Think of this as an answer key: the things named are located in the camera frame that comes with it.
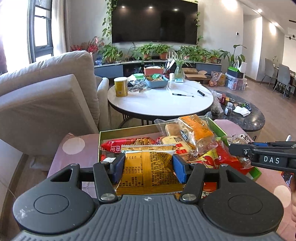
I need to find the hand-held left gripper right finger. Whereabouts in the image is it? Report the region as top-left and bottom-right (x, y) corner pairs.
(172, 154), (251, 204)

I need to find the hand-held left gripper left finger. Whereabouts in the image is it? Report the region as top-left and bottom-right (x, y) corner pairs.
(47, 153), (126, 204)

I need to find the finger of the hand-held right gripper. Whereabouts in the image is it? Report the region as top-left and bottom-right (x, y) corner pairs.
(228, 143), (253, 158)
(249, 142), (287, 148)

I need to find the clear biscuit packet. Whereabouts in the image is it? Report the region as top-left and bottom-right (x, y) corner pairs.
(221, 134), (253, 145)

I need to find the red yellow biscuit packet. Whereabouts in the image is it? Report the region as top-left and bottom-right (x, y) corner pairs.
(200, 139), (252, 175)

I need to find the red chip packet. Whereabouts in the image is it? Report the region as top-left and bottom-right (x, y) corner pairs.
(100, 137), (160, 153)

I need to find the green cardboard box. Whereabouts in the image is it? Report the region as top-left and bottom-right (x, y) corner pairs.
(98, 117), (262, 181)

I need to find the clear round bread packet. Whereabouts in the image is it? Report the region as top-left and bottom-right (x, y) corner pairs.
(154, 118), (185, 137)

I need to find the clear orange cake packet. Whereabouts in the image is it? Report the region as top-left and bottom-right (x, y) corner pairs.
(177, 114), (216, 154)

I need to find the dark oval coffee table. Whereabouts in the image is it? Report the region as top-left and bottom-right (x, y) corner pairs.
(208, 90), (266, 132)

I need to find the white tissue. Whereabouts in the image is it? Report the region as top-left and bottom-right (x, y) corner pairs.
(232, 105), (251, 116)

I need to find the pink dotted tablecloth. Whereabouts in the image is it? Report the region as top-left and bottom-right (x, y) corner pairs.
(46, 119), (296, 237)

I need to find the clear bag with dark contents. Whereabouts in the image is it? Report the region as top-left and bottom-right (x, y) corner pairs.
(209, 89), (223, 115)

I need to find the clear storage box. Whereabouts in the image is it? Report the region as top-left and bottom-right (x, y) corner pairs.
(225, 74), (247, 91)

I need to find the round white table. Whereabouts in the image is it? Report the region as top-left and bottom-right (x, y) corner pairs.
(107, 79), (214, 127)

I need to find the grey dining chair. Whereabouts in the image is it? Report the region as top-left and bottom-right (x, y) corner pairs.
(273, 64), (293, 98)
(260, 58), (278, 90)

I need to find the clear bag of fruit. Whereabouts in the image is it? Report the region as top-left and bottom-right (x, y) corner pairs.
(209, 72), (222, 87)

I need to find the green and black box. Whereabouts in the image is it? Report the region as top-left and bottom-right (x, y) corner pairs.
(227, 67), (244, 79)

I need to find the yellow canister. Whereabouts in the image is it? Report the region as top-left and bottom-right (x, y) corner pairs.
(114, 77), (128, 98)

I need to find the pile of small wrappers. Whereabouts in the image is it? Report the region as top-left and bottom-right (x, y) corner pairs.
(127, 80), (147, 93)

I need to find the blue basket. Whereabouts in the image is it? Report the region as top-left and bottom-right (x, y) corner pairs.
(144, 75), (169, 88)

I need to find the large leafy floor plant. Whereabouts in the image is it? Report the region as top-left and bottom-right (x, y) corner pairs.
(220, 44), (247, 70)

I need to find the brown cardboard box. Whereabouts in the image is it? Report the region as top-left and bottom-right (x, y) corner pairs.
(183, 68), (208, 84)

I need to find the glass vase with plant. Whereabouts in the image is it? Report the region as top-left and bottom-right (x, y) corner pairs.
(171, 51), (192, 79)

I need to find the grey television cabinet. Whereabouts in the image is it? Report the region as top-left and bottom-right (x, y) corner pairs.
(94, 59), (222, 79)

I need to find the beige sofa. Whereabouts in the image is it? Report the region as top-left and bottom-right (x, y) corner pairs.
(0, 50), (110, 158)

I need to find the orange box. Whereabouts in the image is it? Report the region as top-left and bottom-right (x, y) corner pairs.
(144, 65), (162, 76)

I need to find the row of potted plants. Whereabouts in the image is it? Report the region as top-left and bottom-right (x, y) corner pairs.
(98, 43), (222, 64)

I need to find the red flower decoration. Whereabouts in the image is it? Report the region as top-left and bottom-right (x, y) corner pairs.
(70, 37), (100, 55)

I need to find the black television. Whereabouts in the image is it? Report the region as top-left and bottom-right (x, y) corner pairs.
(111, 0), (199, 45)

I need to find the dark framed window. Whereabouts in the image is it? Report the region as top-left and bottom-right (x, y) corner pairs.
(0, 0), (55, 75)

